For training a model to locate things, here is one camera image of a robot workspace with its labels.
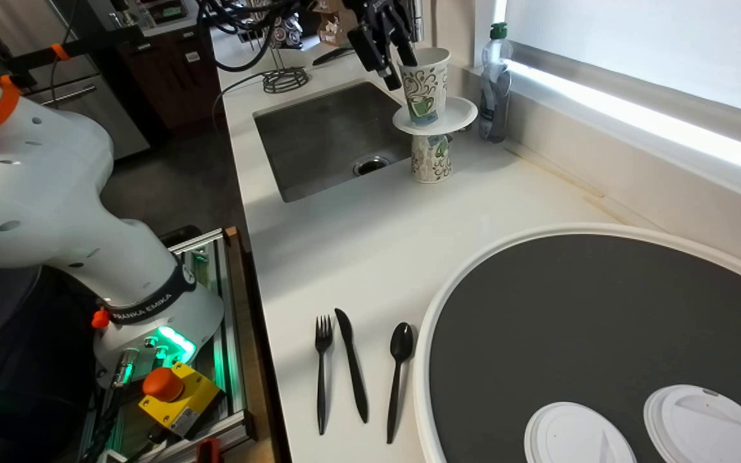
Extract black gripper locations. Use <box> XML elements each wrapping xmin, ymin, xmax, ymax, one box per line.
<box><xmin>339</xmin><ymin>0</ymin><xmax>421</xmax><ymax>93</ymax></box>

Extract printed paper cup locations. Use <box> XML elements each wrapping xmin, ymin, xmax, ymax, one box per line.
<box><xmin>408</xmin><ymin>130</ymin><xmax>456</xmax><ymax>186</ymax></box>
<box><xmin>398</xmin><ymin>43</ymin><xmax>456</xmax><ymax>129</ymax></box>

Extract white round plate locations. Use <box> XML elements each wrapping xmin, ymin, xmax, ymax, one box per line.
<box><xmin>389</xmin><ymin>94</ymin><xmax>481</xmax><ymax>141</ymax></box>

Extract inverted printed paper cup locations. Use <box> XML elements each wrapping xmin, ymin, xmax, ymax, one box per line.
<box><xmin>408</xmin><ymin>130</ymin><xmax>456</xmax><ymax>186</ymax></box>

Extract plastic bottle green cap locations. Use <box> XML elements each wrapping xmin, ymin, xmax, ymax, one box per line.
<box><xmin>478</xmin><ymin>20</ymin><xmax>514</xmax><ymax>145</ymax></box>

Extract stainless steel sink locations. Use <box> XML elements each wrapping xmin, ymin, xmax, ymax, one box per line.
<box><xmin>252</xmin><ymin>79</ymin><xmax>417</xmax><ymax>206</ymax></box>

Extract sink drain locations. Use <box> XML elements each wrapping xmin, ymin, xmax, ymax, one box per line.
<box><xmin>352</xmin><ymin>154</ymin><xmax>389</xmax><ymax>179</ymax></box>

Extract dark wooden cabinet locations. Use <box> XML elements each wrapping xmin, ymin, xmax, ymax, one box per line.
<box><xmin>86</xmin><ymin>0</ymin><xmax>221</xmax><ymax>161</ymax></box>

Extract black plastic fork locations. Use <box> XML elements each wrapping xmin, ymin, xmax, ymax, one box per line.
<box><xmin>312</xmin><ymin>312</ymin><xmax>336</xmax><ymax>436</ymax></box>

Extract black plastic spoon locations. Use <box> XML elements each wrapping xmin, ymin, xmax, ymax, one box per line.
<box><xmin>383</xmin><ymin>319</ymin><xmax>417</xmax><ymax>447</ymax></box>

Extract round dark tray white rim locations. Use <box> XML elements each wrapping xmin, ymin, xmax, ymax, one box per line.
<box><xmin>408</xmin><ymin>222</ymin><xmax>741</xmax><ymax>463</ymax></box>

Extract yellow emergency stop box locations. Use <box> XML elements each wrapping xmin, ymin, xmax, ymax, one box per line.
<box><xmin>134</xmin><ymin>362</ymin><xmax>221</xmax><ymax>436</ymax></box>

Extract white round lid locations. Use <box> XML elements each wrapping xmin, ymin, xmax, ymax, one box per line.
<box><xmin>519</xmin><ymin>398</ymin><xmax>641</xmax><ymax>463</ymax></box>
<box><xmin>641</xmin><ymin>380</ymin><xmax>741</xmax><ymax>463</ymax></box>

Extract black wire trivet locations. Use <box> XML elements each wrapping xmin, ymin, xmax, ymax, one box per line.
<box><xmin>258</xmin><ymin>65</ymin><xmax>312</xmax><ymax>98</ymax></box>

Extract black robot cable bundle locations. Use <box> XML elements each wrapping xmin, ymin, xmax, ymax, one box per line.
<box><xmin>196</xmin><ymin>0</ymin><xmax>365</xmax><ymax>76</ymax></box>

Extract metal robot cart frame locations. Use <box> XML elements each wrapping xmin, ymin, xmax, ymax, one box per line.
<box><xmin>77</xmin><ymin>223</ymin><xmax>258</xmax><ymax>463</ymax></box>

